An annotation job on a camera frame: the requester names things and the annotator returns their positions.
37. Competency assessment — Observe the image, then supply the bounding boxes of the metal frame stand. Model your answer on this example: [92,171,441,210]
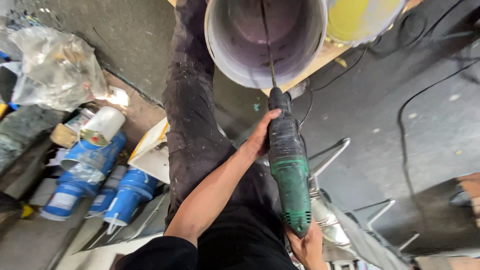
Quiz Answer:
[307,137,421,253]

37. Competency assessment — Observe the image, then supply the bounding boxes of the white and yellow sack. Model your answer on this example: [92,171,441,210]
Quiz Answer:
[127,117,172,185]

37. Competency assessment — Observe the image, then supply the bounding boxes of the black drill power cable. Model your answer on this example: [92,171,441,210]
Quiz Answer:
[298,46,371,126]

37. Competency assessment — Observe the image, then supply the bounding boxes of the white tin can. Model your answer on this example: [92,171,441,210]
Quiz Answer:
[79,106,127,147]

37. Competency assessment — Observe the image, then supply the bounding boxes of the green and black power drill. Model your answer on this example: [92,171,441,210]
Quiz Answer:
[267,87,313,239]

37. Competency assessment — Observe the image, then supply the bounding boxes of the clear plastic bag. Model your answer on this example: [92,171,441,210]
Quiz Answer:
[9,26,110,113]

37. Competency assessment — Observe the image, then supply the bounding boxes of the long black floor cable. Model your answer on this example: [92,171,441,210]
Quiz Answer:
[397,59,480,211]

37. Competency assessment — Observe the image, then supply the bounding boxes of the person's right hand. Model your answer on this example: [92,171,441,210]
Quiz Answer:
[285,219,325,270]

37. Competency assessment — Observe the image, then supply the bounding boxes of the wooden board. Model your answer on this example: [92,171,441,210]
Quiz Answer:
[260,40,353,97]

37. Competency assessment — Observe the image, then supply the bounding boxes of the person's black shirt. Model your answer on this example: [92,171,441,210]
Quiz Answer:
[114,204,301,270]

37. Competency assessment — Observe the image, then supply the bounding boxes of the metal mixing rod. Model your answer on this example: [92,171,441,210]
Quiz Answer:
[260,0,278,89]

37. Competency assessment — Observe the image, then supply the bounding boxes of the yellow-stained white bucket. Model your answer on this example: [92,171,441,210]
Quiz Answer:
[325,0,408,48]

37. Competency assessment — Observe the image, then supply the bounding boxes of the grey paint bucket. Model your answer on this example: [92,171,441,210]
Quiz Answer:
[204,0,329,90]

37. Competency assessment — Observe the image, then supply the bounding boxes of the person's left hand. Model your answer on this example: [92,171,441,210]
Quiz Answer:
[243,109,282,163]

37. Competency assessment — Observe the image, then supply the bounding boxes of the person's dark stained trousers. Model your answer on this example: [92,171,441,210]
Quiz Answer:
[163,0,286,226]

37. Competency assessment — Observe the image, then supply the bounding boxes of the shiny steel pipe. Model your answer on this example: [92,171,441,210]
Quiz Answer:
[309,187,352,249]

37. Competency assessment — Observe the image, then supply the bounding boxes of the small brown cardboard box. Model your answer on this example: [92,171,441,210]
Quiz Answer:
[49,123,80,149]

